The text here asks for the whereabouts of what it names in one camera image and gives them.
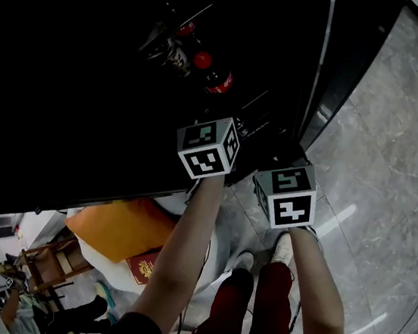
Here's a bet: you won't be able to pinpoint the orange pillow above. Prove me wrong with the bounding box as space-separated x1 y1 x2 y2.
61 188 181 271

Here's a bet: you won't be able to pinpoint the person's white left shoe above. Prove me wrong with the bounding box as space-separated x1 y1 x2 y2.
232 249 259 276

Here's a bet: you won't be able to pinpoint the red book gold emblem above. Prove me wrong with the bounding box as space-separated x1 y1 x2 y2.
123 245 164 289

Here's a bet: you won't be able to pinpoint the person's white shoe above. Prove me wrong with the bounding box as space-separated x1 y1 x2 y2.
232 249 259 276
270 230 297 267

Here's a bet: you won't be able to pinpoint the person's red trousers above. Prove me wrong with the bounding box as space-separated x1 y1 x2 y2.
178 250 301 334

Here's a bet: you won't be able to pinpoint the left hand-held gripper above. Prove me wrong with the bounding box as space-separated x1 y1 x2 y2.
171 111 245 186

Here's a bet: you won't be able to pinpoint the person's left forearm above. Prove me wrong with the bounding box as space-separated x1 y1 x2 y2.
126 164 228 334

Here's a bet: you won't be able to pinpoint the wooden stool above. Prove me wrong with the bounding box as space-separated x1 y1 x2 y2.
9 230 100 313

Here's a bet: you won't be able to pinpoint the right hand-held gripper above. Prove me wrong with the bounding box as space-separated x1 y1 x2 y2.
246 155 323 235

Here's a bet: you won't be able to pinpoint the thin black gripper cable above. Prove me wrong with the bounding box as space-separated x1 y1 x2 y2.
170 235 213 334

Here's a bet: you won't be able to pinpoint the person's white right shoe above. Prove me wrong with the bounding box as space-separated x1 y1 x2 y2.
270 230 297 267

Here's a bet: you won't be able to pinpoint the teal slipper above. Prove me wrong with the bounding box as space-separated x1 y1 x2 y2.
90 280 121 323

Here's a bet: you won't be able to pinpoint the black refrigerator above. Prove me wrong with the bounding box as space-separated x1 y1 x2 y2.
0 0 407 271

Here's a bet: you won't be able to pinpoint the person's right forearm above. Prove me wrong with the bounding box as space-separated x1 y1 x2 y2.
273 225 367 334

